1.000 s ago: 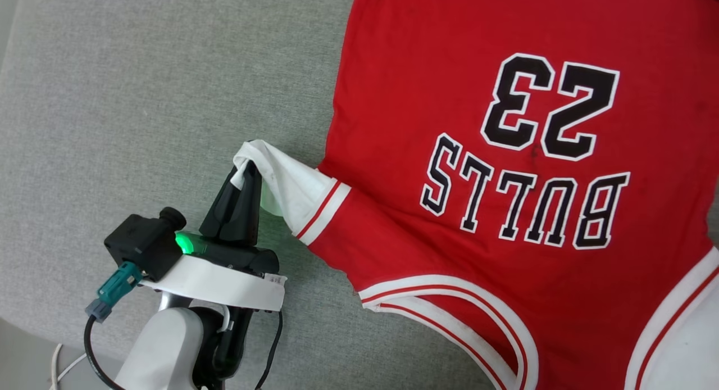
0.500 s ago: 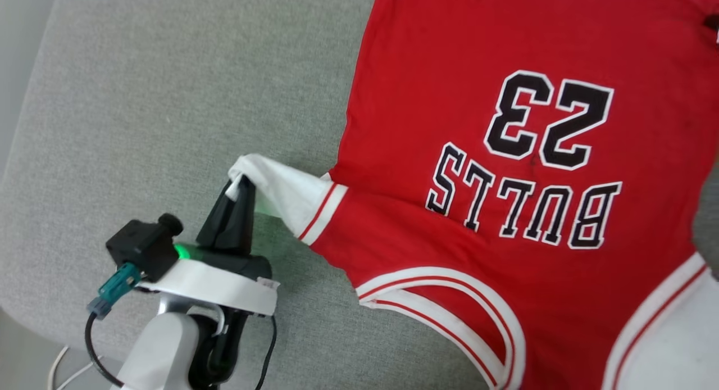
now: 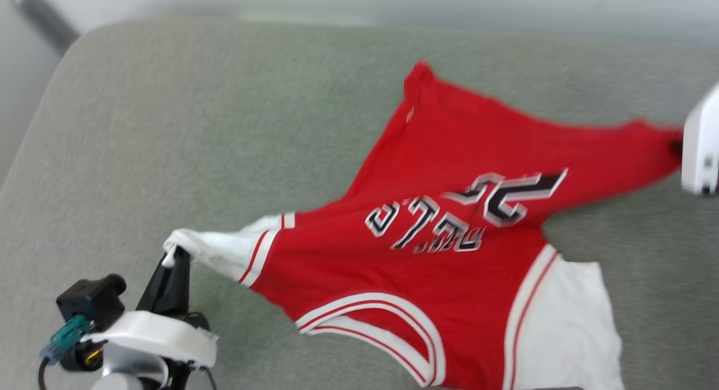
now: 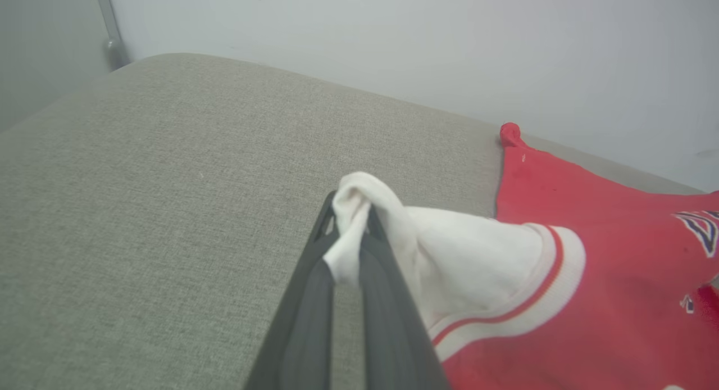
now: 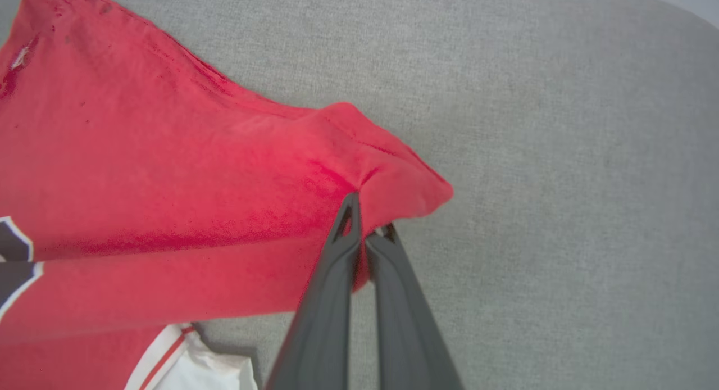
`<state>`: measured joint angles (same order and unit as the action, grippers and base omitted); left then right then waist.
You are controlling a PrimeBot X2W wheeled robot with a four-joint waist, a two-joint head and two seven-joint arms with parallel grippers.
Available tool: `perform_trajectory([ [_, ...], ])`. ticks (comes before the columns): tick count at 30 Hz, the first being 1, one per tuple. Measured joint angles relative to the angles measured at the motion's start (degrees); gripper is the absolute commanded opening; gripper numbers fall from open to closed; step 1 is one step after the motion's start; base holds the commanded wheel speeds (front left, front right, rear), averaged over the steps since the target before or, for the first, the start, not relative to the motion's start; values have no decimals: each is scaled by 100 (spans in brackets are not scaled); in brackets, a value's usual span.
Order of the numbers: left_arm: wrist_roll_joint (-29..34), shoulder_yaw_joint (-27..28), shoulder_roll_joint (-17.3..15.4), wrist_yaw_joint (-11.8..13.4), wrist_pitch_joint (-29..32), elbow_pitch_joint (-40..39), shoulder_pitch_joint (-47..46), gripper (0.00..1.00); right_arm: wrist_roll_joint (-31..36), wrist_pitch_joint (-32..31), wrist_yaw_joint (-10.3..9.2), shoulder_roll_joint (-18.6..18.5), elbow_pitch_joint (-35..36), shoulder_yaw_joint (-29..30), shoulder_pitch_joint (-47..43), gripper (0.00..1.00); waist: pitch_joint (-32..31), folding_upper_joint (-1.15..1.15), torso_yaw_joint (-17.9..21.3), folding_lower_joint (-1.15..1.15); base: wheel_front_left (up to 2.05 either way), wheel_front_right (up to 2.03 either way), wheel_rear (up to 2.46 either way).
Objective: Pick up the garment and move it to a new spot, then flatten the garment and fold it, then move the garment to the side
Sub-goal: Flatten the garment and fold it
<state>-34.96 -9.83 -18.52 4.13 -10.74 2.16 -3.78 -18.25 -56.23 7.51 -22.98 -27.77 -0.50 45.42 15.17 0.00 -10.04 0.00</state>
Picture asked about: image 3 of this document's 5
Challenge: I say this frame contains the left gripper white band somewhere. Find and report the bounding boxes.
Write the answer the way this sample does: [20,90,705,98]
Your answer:
[81,246,220,369]

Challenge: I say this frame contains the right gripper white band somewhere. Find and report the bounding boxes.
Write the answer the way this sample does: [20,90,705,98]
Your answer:
[670,82,719,197]

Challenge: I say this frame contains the red basketball jersey white sleeves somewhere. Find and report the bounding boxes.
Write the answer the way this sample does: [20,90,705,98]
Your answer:
[163,61,685,390]

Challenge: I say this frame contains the grey fabric sofa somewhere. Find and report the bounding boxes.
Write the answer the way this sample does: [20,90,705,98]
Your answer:
[0,16,719,390]

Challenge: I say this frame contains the dark baseboard strip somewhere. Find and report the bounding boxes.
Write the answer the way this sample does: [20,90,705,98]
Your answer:
[10,0,80,55]

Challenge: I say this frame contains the teal cable connector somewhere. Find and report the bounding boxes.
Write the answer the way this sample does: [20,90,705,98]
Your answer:
[39,315,92,364]

